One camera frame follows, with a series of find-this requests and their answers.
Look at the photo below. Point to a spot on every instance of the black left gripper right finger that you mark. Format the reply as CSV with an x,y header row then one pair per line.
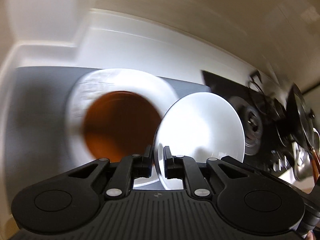
x,y
185,168

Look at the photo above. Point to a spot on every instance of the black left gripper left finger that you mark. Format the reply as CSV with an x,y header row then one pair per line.
x,y
128,169

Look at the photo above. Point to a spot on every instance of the white ceramic bowl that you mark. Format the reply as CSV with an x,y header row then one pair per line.
x,y
201,125

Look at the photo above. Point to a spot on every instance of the orange plate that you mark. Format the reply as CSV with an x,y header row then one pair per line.
x,y
119,124

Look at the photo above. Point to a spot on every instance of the grey mat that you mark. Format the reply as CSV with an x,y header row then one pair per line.
x,y
35,140

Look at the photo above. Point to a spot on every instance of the black gas stove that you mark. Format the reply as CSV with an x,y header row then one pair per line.
x,y
269,145

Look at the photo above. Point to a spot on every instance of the large white embossed plate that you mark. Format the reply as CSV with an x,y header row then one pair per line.
x,y
95,84

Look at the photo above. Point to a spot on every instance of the black pan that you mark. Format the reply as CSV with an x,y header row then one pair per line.
x,y
299,118

